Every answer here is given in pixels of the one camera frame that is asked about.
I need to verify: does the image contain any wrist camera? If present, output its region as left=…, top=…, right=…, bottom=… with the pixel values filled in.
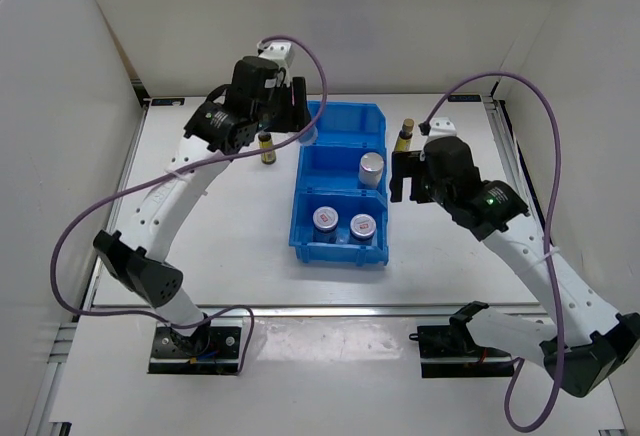
left=257, top=40, right=295, bottom=67
left=419, top=117, right=457, bottom=142

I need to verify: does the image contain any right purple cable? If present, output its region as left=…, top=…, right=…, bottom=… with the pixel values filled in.
left=422, top=71, right=564, bottom=431

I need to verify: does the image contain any blue corner label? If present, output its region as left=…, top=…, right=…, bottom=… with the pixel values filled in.
left=447, top=94, right=482, bottom=103
left=151, top=98, right=185, bottom=107

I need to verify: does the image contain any brown dropper bottle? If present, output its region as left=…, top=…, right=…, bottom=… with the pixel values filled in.
left=258, top=132, right=276, bottom=165
left=393, top=118, right=415, bottom=152

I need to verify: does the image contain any blue three-compartment plastic bin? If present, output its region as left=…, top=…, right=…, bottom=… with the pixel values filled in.
left=289, top=102, right=389, bottom=266

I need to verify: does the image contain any right blue corner label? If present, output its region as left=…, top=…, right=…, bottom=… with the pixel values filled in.
left=447, top=94, right=482, bottom=103

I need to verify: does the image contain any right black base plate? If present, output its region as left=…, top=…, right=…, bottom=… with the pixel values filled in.
left=408, top=326, right=515, bottom=379

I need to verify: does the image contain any aluminium front rail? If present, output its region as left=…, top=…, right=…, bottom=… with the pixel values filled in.
left=79, top=303, right=551, bottom=318

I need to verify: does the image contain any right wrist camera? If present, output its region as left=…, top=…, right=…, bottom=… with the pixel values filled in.
left=419, top=117, right=457, bottom=142

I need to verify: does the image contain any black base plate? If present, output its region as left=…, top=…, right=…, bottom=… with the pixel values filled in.
left=408, top=326, right=515, bottom=379
left=147, top=323, right=242, bottom=376

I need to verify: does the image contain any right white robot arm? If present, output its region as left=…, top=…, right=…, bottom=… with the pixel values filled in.
left=390, top=136, right=639, bottom=398

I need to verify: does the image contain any red-label dark jar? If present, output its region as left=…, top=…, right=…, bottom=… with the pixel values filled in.
left=349, top=213, right=377, bottom=245
left=312, top=206, right=339, bottom=244

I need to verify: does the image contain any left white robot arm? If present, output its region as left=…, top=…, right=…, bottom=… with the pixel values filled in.
left=93, top=41, right=310, bottom=356

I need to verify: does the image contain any left blue corner label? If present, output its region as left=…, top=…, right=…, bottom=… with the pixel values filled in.
left=151, top=98, right=185, bottom=107

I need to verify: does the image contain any silver-cap white jar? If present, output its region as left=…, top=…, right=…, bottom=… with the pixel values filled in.
left=298, top=126, right=318, bottom=146
left=358, top=152, right=385, bottom=189

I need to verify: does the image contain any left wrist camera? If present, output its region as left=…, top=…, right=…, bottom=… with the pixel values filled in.
left=257, top=40, right=295, bottom=67

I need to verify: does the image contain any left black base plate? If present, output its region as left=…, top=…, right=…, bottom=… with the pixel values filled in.
left=147, top=323, right=242, bottom=376

